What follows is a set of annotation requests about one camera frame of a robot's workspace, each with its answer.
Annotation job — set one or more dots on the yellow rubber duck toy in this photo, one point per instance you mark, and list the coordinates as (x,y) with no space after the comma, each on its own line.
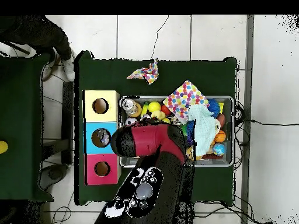
(159,115)

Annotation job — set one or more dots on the polka dot cloth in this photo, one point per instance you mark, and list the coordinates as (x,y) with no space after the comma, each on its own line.
(184,98)

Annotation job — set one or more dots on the colourful patterned cloth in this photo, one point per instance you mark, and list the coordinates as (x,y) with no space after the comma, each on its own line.
(148,73)

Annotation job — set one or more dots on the mint green knitted cloth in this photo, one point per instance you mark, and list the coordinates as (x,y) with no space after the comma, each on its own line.
(203,128)

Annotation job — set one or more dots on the blue spiky rubber ball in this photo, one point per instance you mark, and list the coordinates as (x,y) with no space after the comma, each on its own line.
(214,107)

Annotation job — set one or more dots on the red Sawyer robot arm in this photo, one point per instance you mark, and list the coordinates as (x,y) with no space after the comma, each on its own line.
(149,140)

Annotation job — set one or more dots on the wooden box with three holes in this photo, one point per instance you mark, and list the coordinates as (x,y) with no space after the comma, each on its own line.
(101,100)

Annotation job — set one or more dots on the shallow clear mesh bin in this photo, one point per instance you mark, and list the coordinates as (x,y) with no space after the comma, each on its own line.
(219,163)

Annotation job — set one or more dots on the orange ball with cream dots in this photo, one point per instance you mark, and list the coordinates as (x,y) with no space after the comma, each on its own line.
(137,111)

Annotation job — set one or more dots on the plain yellow ball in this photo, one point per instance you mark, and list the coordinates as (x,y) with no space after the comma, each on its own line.
(154,106)

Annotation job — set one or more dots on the black and white soccer ball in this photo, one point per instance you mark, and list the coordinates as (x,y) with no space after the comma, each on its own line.
(131,121)

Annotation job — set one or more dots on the small red ball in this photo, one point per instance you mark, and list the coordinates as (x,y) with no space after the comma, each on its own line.
(165,110)

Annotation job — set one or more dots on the crushed silver drink can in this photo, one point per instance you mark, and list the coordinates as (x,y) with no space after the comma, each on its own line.
(129,105)

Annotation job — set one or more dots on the dark green table cloth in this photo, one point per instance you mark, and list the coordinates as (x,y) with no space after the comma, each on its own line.
(23,116)
(196,70)

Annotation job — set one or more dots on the small orange basketball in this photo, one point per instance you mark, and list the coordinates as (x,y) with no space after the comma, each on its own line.
(220,136)

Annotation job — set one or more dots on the black panel stand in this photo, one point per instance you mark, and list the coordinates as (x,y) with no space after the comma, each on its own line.
(68,121)

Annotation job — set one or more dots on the grey stand base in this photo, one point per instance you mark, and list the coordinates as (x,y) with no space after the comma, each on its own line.
(57,173)

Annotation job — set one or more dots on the person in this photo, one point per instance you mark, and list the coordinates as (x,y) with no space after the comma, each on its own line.
(32,32)

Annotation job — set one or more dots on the small yellow toy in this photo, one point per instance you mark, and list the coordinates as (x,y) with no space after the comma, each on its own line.
(2,147)

